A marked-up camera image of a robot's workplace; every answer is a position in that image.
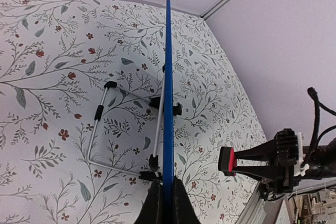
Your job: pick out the red whiteboard eraser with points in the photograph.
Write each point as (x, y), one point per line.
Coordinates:
(226, 161)

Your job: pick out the blue-framed whiteboard with writing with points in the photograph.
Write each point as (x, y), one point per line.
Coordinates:
(168, 142)

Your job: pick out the floral patterned table mat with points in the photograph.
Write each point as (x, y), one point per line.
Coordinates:
(76, 128)

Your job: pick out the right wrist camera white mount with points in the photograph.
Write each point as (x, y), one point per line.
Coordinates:
(290, 153)

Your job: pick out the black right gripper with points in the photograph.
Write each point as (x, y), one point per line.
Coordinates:
(315, 164)

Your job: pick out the aluminium front rail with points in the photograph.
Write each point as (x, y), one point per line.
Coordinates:
(259, 211)

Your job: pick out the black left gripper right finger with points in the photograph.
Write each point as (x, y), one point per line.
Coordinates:
(183, 211)

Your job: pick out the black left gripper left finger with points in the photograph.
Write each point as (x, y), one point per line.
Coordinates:
(151, 211)

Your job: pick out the black whiteboard stand foot right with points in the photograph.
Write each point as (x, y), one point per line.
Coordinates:
(177, 109)

